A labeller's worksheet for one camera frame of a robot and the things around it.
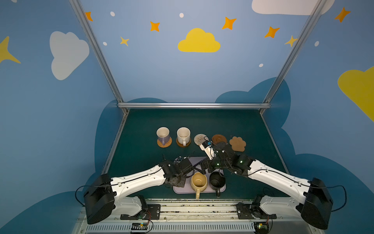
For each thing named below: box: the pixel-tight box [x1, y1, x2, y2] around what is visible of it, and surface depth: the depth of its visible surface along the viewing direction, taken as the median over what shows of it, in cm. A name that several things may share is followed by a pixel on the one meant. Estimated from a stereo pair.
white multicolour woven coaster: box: [193, 133, 209, 146], surface depth 107 cm
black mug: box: [208, 171, 226, 198], surface depth 82 cm
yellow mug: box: [190, 171, 208, 199], surface depth 78 cm
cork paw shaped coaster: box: [229, 136, 246, 153], surface depth 103 cm
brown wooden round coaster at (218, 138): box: [212, 134, 227, 144], surface depth 106 cm
